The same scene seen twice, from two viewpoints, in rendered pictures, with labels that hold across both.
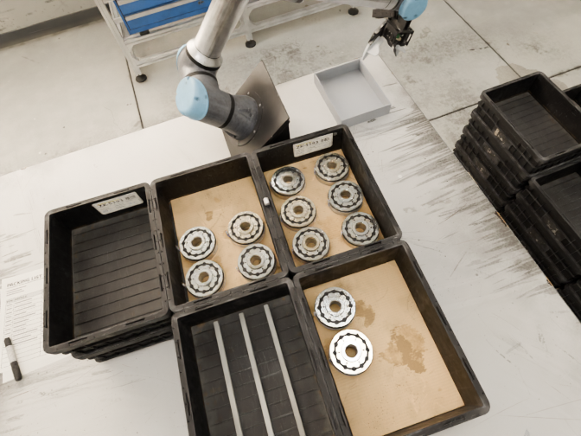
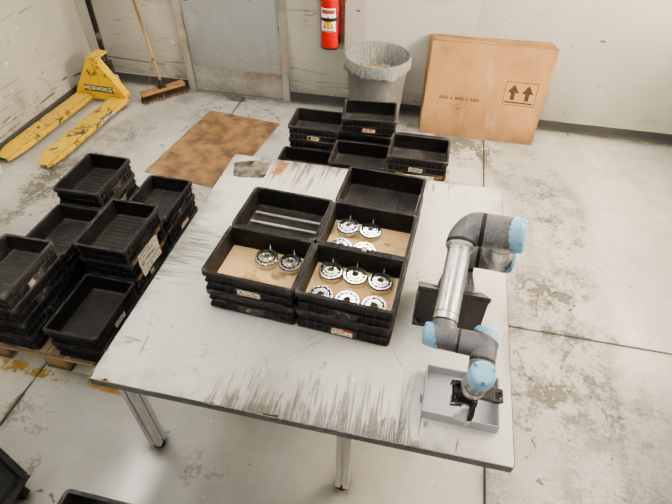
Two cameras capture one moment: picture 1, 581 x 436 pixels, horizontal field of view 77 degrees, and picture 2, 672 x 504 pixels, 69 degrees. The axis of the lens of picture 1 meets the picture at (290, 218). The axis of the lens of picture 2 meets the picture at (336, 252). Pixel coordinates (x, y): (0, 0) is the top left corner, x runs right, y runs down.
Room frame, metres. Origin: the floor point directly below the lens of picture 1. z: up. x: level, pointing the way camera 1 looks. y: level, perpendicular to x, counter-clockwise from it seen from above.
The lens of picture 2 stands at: (1.01, -1.35, 2.38)
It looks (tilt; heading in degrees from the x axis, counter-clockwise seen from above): 44 degrees down; 114
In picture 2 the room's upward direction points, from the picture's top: 1 degrees clockwise
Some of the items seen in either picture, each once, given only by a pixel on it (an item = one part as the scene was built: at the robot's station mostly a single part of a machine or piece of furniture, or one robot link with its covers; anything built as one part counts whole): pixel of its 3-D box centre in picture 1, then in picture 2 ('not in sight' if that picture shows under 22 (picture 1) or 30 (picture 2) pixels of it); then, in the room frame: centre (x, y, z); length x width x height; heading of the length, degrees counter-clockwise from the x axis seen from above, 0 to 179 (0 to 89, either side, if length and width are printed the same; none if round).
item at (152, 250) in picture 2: not in sight; (150, 254); (-0.77, 0.01, 0.41); 0.31 x 0.02 x 0.16; 103
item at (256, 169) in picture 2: not in sight; (250, 168); (-0.46, 0.63, 0.71); 0.22 x 0.19 x 0.01; 13
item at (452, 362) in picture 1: (378, 341); (260, 266); (0.12, -0.16, 0.87); 0.40 x 0.30 x 0.11; 10
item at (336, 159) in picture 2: not in sight; (358, 174); (-0.06, 1.37, 0.31); 0.40 x 0.30 x 0.34; 13
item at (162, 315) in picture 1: (104, 259); (381, 190); (0.41, 0.50, 0.92); 0.40 x 0.30 x 0.02; 10
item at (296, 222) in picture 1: (298, 211); (355, 275); (0.50, -0.03, 0.86); 0.10 x 0.10 x 0.01
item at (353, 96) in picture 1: (350, 92); (460, 397); (1.05, -0.31, 0.73); 0.27 x 0.20 x 0.05; 12
